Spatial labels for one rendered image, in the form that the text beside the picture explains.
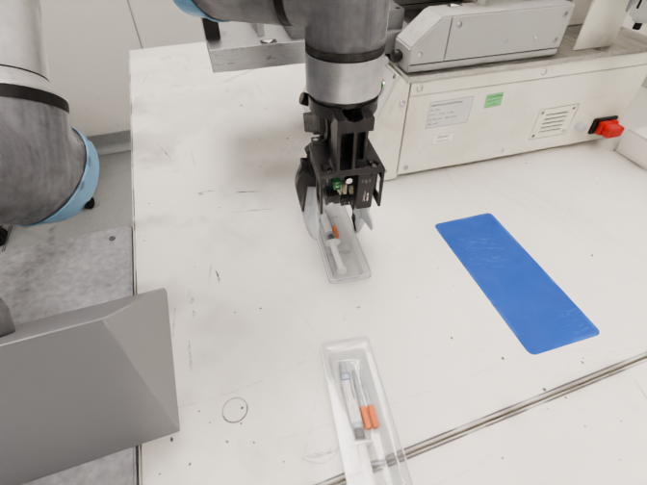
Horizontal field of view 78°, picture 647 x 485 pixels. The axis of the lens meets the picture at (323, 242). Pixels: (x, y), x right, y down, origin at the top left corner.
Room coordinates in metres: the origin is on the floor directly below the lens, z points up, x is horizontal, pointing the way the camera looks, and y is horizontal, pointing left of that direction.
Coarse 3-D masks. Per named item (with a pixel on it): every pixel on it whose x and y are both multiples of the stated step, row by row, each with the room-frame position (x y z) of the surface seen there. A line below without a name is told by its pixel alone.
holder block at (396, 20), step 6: (390, 0) 0.67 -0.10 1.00; (390, 6) 0.64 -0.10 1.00; (396, 6) 0.64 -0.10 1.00; (390, 12) 0.62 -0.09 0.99; (396, 12) 0.62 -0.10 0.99; (402, 12) 0.63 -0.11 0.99; (390, 18) 0.62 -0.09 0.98; (396, 18) 0.62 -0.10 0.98; (402, 18) 0.63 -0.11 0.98; (390, 24) 0.62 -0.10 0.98; (396, 24) 0.63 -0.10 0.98; (288, 30) 0.60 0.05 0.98; (294, 30) 0.58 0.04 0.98; (300, 30) 0.59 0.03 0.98; (294, 36) 0.58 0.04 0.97; (300, 36) 0.59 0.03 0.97
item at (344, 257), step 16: (336, 208) 0.46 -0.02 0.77; (320, 224) 0.42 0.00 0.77; (336, 224) 0.42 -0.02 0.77; (320, 240) 0.39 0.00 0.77; (336, 240) 0.39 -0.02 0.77; (352, 240) 0.39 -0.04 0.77; (336, 256) 0.36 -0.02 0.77; (352, 256) 0.36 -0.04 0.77; (336, 272) 0.33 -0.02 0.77; (352, 272) 0.33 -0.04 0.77; (368, 272) 0.33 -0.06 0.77
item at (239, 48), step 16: (224, 32) 0.61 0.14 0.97; (240, 32) 0.61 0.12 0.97; (256, 32) 0.60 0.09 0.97; (272, 32) 0.61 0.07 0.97; (400, 32) 0.62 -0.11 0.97; (208, 48) 0.55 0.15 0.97; (224, 48) 0.55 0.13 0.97; (240, 48) 0.55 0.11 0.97; (256, 48) 0.56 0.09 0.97; (272, 48) 0.56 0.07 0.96; (288, 48) 0.57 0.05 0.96; (224, 64) 0.55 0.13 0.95; (240, 64) 0.55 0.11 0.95; (256, 64) 0.56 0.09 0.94; (272, 64) 0.56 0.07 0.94; (288, 64) 0.59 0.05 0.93
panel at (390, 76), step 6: (384, 66) 0.62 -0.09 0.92; (390, 66) 0.60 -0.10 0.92; (384, 72) 0.61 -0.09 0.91; (390, 72) 0.60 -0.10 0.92; (396, 72) 0.58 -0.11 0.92; (384, 78) 0.60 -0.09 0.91; (390, 78) 0.59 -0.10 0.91; (396, 78) 0.58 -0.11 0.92; (384, 84) 0.59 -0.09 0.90; (390, 84) 0.58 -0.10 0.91; (306, 90) 0.84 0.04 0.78; (384, 90) 0.58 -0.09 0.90; (390, 90) 0.57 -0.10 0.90; (378, 96) 0.59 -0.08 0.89; (384, 96) 0.58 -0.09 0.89; (378, 102) 0.58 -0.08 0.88; (384, 102) 0.57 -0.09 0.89; (306, 108) 0.80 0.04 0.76; (378, 108) 0.57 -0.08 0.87; (378, 114) 0.57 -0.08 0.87
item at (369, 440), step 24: (336, 360) 0.21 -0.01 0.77; (360, 360) 0.21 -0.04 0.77; (336, 384) 0.18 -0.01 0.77; (360, 384) 0.18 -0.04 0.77; (336, 408) 0.16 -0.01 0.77; (360, 408) 0.16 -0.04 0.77; (384, 408) 0.16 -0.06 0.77; (360, 432) 0.14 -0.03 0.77; (384, 432) 0.14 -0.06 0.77; (360, 456) 0.12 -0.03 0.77; (384, 456) 0.12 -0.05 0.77; (360, 480) 0.10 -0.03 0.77; (384, 480) 0.10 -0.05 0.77; (408, 480) 0.10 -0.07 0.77
